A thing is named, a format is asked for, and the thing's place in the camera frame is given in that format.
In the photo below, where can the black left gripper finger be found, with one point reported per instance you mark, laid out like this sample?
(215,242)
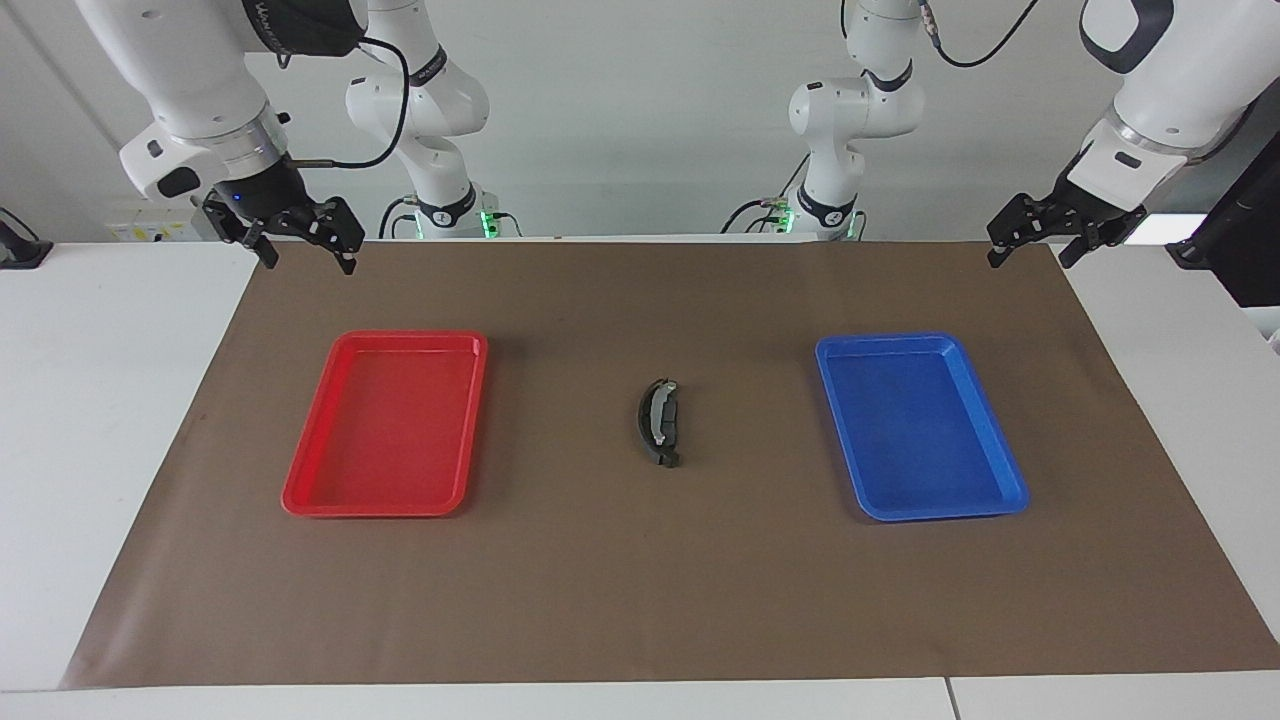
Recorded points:
(1115,232)
(1015,222)

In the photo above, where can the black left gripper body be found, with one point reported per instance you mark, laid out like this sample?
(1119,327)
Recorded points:
(1080,210)

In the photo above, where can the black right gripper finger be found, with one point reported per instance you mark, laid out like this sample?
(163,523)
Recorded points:
(230,222)
(335,228)

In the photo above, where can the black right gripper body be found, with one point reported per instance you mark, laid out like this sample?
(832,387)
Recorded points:
(265,195)

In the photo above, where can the curved black metal bracket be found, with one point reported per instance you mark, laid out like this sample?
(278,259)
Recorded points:
(660,410)

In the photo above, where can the small dark brake pad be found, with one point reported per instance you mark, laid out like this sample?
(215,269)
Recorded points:
(672,425)

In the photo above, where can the black monitor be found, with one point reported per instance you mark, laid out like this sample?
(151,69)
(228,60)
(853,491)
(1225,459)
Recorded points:
(1250,240)

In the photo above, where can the red plastic tray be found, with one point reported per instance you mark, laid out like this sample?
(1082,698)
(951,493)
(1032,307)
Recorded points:
(385,430)

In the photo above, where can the blue plastic tray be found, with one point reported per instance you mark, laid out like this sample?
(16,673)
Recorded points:
(920,430)

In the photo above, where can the brown paper table mat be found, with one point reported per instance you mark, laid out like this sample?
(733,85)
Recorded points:
(640,580)

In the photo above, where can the white wall power box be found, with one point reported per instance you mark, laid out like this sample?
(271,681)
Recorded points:
(150,230)

